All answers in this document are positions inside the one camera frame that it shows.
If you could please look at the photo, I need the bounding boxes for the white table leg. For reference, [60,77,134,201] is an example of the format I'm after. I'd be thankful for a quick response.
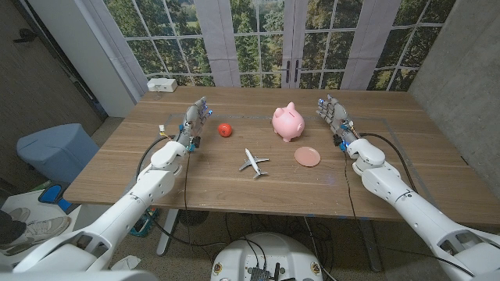
[155,208,180,258]

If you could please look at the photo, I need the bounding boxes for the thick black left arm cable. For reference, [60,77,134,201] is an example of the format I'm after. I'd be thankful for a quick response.
[135,134,173,181]

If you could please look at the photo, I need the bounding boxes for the grey tape outline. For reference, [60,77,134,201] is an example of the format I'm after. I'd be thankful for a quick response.
[119,112,438,208]

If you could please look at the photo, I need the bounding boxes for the white plastic box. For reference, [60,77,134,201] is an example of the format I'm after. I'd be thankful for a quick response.
[146,77,179,94]

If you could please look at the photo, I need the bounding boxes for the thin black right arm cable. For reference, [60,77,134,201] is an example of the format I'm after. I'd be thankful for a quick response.
[342,151,359,220]

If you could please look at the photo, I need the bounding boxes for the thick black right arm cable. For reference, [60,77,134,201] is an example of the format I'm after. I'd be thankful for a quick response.
[358,132,419,194]

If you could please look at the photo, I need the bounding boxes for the white sneaker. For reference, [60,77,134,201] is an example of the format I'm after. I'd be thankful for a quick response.
[7,207,31,223]
[0,215,72,251]

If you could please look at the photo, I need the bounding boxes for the dark trouser leg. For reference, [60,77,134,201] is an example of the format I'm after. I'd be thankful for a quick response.
[0,209,27,245]

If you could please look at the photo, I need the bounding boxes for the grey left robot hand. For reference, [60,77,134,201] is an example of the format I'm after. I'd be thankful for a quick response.
[174,96,214,153]

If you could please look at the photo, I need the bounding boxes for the white robot torso base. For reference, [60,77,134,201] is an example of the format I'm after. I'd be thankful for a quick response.
[209,232,324,281]

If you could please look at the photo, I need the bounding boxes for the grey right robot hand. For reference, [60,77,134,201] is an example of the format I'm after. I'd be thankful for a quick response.
[316,94,361,152]

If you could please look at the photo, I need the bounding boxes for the grey table leg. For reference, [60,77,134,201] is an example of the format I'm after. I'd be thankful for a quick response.
[357,218,384,273]

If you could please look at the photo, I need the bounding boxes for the pink plastic piggy bank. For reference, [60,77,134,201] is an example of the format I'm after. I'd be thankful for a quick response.
[271,101,306,143]

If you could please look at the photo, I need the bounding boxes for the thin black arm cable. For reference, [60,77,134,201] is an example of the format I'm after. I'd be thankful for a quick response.
[150,150,230,249]
[342,151,359,220]

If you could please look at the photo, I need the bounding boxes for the teal basket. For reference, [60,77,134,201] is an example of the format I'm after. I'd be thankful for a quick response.
[129,206,160,238]

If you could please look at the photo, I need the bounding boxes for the white toy airplane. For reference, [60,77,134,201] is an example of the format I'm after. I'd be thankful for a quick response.
[238,148,270,180]

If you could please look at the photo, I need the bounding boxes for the printed window backdrop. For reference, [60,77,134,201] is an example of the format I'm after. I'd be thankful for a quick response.
[80,0,458,93]

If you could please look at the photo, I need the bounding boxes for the blue and black object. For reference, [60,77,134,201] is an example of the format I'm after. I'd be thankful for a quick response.
[37,183,73,214]

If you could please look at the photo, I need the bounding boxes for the pink round plate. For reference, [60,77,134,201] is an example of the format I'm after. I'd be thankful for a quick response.
[294,146,322,168]

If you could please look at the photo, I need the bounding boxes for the crumpled white paper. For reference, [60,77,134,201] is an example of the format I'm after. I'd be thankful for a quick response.
[110,254,142,272]

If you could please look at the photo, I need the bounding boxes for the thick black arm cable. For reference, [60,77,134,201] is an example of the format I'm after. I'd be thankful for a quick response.
[135,134,173,181]
[358,132,419,194]

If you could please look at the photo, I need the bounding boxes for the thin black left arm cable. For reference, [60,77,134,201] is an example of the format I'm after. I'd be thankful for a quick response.
[150,150,230,249]

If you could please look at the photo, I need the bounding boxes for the blue-grey bin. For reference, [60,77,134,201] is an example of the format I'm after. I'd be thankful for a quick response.
[16,123,100,184]

